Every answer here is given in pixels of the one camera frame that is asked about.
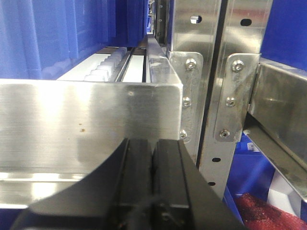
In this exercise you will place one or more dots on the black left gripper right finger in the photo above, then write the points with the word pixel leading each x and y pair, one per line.
pixel 176 195

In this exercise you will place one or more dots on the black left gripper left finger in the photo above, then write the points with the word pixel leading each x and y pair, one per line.
pixel 117 195

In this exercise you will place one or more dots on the steel shelf front beam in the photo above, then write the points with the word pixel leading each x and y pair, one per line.
pixel 53 132

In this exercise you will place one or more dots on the steel shelf beam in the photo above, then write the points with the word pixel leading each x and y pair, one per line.
pixel 277 120
pixel 53 132

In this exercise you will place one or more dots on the steel right shelf beam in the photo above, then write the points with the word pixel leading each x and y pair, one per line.
pixel 277 120

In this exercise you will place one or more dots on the blue bin on shelf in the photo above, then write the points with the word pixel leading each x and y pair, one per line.
pixel 43 39

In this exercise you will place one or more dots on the blue lower bin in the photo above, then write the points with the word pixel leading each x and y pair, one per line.
pixel 251 173

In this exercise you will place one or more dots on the red glitter object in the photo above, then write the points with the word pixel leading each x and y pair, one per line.
pixel 258 215

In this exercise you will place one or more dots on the steel shelf upright post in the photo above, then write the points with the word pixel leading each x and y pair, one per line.
pixel 191 35

